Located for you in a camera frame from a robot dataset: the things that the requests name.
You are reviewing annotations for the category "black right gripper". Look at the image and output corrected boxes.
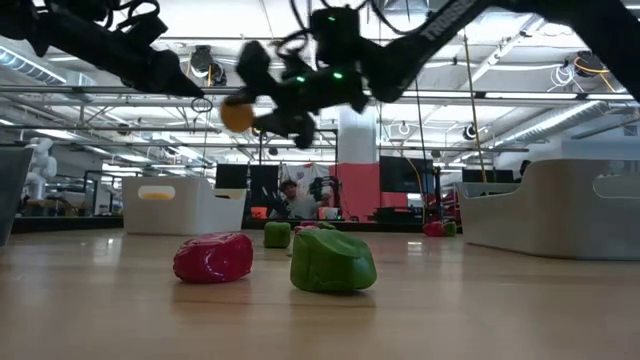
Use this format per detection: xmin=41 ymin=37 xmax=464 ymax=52
xmin=223 ymin=39 xmax=372 ymax=150

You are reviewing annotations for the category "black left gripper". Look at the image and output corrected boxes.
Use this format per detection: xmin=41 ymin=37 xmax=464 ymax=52
xmin=117 ymin=19 xmax=207 ymax=100

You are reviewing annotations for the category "black monitor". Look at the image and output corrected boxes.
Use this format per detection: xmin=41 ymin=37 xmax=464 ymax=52
xmin=462 ymin=168 xmax=515 ymax=184
xmin=215 ymin=163 xmax=250 ymax=190
xmin=249 ymin=164 xmax=280 ymax=207
xmin=378 ymin=155 xmax=435 ymax=194

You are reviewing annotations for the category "white and red pillar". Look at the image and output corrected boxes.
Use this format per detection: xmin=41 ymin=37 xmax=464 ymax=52
xmin=338 ymin=107 xmax=409 ymax=223

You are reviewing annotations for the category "person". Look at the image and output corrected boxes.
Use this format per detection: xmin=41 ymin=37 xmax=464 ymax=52
xmin=269 ymin=178 xmax=334 ymax=221

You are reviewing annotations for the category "white plastic basket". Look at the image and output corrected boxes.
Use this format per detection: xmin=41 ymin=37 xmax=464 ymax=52
xmin=121 ymin=175 xmax=248 ymax=237

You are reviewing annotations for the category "dark grey plastic basket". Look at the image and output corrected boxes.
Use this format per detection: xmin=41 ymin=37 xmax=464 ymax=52
xmin=0 ymin=145 xmax=35 ymax=247

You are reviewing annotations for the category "light grey plastic basket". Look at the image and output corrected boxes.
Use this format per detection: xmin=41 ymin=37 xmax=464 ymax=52
xmin=455 ymin=158 xmax=640 ymax=262

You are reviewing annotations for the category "black ceiling cable reel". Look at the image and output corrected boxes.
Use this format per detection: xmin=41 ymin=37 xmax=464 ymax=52
xmin=564 ymin=49 xmax=619 ymax=94
xmin=189 ymin=44 xmax=227 ymax=87

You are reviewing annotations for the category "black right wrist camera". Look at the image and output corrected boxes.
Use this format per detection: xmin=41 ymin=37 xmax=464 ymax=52
xmin=308 ymin=5 xmax=362 ymax=67

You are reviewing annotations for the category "yellow hanging cord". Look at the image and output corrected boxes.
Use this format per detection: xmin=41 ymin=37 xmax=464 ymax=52
xmin=462 ymin=29 xmax=489 ymax=184

